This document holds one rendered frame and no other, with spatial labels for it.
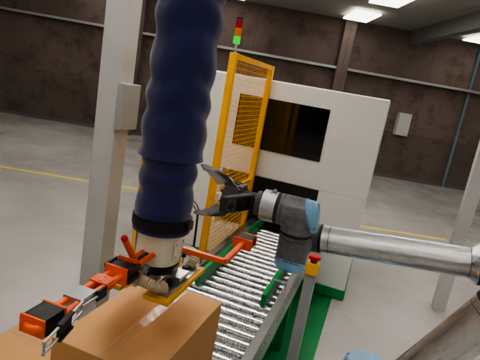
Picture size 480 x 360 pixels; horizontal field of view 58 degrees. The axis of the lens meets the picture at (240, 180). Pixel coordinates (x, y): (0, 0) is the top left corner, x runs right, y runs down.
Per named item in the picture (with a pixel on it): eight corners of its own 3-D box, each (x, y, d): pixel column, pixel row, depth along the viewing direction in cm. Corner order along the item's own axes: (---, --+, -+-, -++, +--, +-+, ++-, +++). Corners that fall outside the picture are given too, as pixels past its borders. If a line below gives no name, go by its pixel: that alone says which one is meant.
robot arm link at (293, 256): (308, 264, 132) (317, 227, 128) (299, 281, 121) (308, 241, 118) (280, 255, 135) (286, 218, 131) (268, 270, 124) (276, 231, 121)
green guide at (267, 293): (304, 236, 424) (306, 227, 422) (315, 238, 421) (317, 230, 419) (258, 306, 274) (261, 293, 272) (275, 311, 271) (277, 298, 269)
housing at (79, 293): (77, 297, 127) (78, 283, 126) (96, 304, 126) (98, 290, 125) (61, 308, 121) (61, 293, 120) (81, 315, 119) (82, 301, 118)
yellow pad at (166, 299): (183, 265, 184) (185, 254, 183) (204, 271, 181) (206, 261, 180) (141, 298, 152) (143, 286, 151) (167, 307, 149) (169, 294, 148)
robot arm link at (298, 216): (313, 241, 118) (320, 207, 115) (269, 229, 121) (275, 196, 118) (318, 229, 126) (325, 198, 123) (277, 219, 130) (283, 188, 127)
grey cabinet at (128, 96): (130, 128, 298) (135, 83, 292) (136, 129, 297) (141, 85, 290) (112, 129, 280) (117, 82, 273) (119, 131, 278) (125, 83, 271)
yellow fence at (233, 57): (232, 266, 458) (268, 66, 413) (241, 269, 456) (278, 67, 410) (183, 316, 349) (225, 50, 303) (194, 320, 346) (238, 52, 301)
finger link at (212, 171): (206, 162, 132) (226, 185, 131) (198, 165, 126) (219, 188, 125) (213, 156, 131) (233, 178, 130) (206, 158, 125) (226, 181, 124)
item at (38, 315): (43, 315, 116) (43, 298, 114) (66, 323, 114) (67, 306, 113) (18, 330, 108) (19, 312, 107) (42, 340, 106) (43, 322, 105)
